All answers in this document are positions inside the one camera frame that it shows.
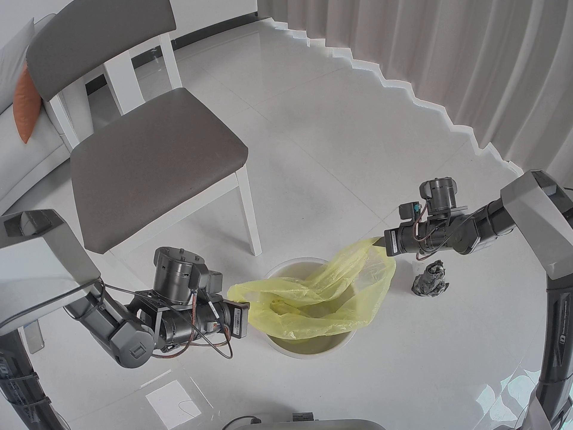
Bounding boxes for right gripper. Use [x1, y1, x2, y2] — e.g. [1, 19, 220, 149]
[384, 221, 426, 257]

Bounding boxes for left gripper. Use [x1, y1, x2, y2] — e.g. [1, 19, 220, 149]
[198, 298, 250, 342]

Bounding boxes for yellow plastic bag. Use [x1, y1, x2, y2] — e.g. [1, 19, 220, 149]
[227, 236, 397, 340]

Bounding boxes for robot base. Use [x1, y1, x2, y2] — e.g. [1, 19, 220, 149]
[233, 412, 381, 430]

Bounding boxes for crumpled black plastic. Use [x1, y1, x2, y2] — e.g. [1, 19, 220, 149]
[410, 260, 449, 299]

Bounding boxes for white trash bin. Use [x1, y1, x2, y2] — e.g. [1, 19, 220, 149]
[264, 256, 359, 357]

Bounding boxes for grey padded white chair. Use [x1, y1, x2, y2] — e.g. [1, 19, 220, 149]
[26, 0, 262, 294]

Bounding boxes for grey-beige curtain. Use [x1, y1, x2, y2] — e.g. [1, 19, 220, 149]
[255, 0, 573, 198]

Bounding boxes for pale grey sofa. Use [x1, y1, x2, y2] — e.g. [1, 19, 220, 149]
[0, 14, 77, 216]

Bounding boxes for orange cushion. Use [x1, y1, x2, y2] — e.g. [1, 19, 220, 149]
[13, 61, 42, 145]

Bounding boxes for grey cushion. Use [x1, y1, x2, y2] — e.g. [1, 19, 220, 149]
[0, 17, 36, 117]

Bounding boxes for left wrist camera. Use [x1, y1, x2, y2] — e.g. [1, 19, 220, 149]
[196, 269, 224, 301]

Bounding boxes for black cable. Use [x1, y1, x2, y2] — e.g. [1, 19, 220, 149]
[221, 415, 261, 430]
[0, 280, 157, 330]

